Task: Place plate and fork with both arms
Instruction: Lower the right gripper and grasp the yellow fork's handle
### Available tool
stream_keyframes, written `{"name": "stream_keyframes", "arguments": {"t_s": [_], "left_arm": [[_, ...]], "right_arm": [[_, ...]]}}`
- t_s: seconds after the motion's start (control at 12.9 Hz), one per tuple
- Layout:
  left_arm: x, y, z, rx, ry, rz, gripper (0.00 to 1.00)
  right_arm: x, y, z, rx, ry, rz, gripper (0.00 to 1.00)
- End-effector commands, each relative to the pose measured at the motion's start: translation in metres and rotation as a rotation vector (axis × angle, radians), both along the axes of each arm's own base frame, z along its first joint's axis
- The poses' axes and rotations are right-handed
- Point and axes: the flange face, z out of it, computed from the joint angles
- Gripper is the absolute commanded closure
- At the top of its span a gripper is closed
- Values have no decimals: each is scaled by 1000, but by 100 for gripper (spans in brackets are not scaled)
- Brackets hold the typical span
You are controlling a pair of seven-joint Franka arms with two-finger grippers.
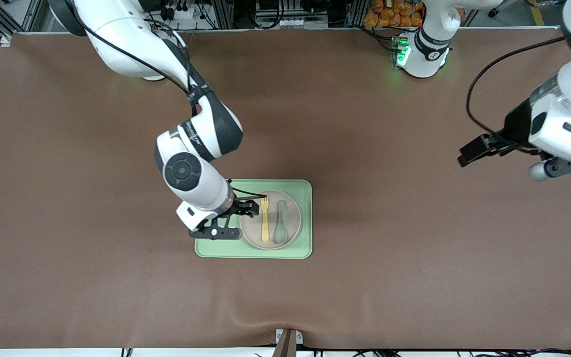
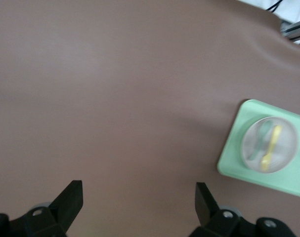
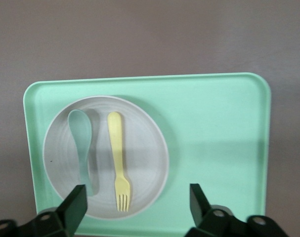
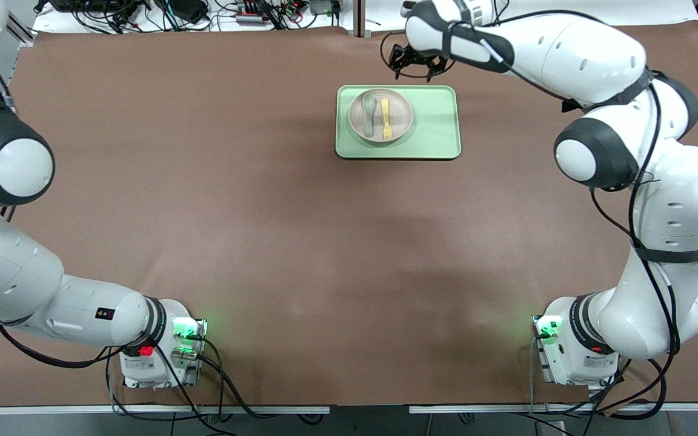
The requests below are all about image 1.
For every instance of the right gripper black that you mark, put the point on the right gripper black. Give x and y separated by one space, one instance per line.
239 205

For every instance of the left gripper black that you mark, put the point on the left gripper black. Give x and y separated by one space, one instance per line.
515 126

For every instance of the yellow plastic fork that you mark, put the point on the yellow plastic fork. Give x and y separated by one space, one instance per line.
264 225

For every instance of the green plastic spoon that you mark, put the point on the green plastic spoon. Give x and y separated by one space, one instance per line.
280 230

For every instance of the round beige plate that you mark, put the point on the round beige plate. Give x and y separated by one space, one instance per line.
293 218

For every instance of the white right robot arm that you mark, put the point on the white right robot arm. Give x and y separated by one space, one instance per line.
122 44

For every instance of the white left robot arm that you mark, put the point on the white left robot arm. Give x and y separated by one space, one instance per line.
431 49

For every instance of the light green rectangular tray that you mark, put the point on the light green rectangular tray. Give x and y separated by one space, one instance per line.
216 250

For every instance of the orange snack pile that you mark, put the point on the orange snack pile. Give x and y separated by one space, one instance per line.
394 12

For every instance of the brown table cover mat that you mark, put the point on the brown table cover mat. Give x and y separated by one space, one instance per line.
67 223

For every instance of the white connector row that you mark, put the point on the white connector row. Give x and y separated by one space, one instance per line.
293 23

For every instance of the white power strip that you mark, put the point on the white power strip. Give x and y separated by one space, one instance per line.
181 12

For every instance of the metal table edge bracket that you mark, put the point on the metal table edge bracket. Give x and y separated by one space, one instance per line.
288 342

